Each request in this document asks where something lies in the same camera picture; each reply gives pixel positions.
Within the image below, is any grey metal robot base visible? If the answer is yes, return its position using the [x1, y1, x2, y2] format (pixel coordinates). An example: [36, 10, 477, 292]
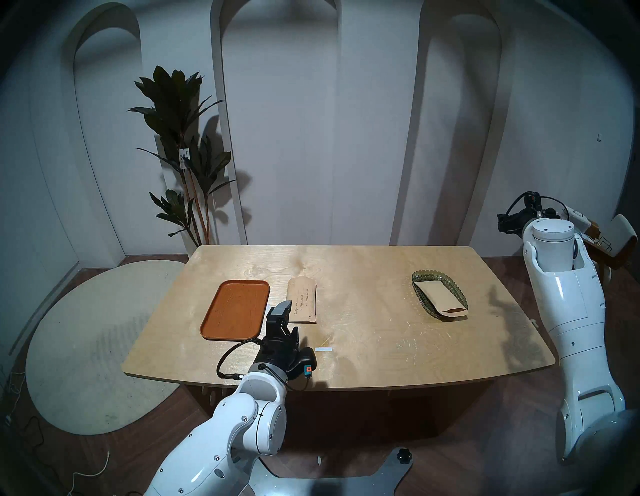
[247, 446, 415, 496]

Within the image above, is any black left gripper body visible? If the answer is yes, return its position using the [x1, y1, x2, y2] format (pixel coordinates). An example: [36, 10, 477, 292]
[257, 327, 318, 377]

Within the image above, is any beige oval rug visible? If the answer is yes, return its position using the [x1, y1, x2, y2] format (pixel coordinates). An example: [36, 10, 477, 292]
[25, 259, 187, 436]

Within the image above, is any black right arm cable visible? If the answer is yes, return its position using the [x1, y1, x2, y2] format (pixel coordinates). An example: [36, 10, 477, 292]
[505, 191, 568, 221]

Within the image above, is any brown handwritten envelope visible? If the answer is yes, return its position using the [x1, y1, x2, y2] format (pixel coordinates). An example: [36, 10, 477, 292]
[416, 280, 469, 319]

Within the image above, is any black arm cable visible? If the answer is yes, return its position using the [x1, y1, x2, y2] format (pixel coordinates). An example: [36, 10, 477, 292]
[216, 337, 266, 382]
[505, 191, 568, 221]

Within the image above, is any tall dark green plant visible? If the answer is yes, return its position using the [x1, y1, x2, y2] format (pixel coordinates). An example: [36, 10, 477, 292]
[127, 65, 238, 247]

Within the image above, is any orange wooden tray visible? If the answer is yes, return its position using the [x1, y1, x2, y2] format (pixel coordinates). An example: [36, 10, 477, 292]
[199, 279, 271, 342]

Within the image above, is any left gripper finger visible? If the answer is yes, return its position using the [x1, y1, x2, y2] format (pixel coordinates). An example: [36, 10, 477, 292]
[265, 300, 294, 337]

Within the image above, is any brown envelope with open flap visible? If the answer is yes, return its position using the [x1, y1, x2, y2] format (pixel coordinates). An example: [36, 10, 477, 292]
[286, 276, 318, 324]

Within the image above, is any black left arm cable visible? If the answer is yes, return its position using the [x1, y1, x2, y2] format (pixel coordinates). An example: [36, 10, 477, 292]
[216, 337, 266, 382]

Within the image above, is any light wooden table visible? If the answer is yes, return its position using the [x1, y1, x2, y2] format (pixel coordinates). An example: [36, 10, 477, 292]
[122, 244, 557, 392]

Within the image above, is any green glass tray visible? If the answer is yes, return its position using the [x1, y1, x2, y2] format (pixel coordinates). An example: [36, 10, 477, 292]
[411, 270, 469, 321]

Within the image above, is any white floor cable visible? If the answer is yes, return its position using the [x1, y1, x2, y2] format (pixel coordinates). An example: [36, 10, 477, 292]
[67, 451, 111, 496]

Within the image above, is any cream wooden armchair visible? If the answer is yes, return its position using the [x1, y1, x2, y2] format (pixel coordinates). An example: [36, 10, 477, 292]
[580, 214, 638, 286]

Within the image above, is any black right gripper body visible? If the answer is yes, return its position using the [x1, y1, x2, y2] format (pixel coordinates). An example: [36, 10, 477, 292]
[505, 193, 544, 236]

